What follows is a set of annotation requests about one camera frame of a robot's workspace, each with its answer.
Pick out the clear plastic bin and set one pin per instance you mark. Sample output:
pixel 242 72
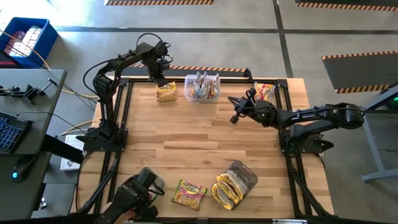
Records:
pixel 187 93

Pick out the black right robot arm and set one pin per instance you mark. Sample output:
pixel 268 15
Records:
pixel 311 115

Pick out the white plastic bin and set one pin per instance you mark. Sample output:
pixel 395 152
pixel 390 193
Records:
pixel 162 183

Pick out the black desk clamp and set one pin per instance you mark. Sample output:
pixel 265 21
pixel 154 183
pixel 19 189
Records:
pixel 31 92

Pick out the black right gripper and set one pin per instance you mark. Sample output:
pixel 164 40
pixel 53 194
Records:
pixel 261 113

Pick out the black hazard-striped floor mat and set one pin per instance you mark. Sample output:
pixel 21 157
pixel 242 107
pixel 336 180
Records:
pixel 342 3
pixel 357 73
pixel 155 2
pixel 202 73

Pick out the black computer mouse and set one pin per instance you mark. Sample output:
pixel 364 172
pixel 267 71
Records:
pixel 23 166

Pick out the black backlit keyboard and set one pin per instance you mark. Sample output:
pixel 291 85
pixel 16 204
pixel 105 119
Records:
pixel 9 133

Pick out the black aluminium table frame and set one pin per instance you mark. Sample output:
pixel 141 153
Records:
pixel 290 186

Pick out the blue plastic crate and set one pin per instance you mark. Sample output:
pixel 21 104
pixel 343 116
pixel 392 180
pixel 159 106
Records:
pixel 46 34

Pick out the dark smoky plastic bin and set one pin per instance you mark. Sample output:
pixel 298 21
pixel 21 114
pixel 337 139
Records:
pixel 247 174

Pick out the grey side table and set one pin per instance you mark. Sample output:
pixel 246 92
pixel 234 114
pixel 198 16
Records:
pixel 18 199

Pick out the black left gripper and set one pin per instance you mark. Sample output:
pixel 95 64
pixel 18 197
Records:
pixel 158 67

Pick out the green-edged chili shrimp ramen pack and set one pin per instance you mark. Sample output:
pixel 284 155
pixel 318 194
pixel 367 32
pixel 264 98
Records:
pixel 189 195

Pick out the grey desk leg frame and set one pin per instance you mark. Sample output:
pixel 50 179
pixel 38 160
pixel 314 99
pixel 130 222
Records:
pixel 373 149

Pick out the white cardboard box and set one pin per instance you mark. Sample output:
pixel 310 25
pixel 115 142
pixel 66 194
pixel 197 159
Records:
pixel 71 161

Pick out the small black gadget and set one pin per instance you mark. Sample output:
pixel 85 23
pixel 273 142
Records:
pixel 12 89

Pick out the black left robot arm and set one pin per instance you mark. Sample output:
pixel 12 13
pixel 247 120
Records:
pixel 107 102

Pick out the black frame bracket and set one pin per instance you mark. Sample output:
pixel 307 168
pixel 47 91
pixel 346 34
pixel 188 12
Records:
pixel 247 74

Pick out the white pink box bundle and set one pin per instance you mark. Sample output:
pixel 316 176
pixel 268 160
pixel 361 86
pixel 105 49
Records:
pixel 23 40

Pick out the black support beam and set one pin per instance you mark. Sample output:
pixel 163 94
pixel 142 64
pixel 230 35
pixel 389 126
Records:
pixel 62 149

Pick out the small metal caster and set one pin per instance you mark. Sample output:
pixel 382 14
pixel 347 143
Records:
pixel 42 204

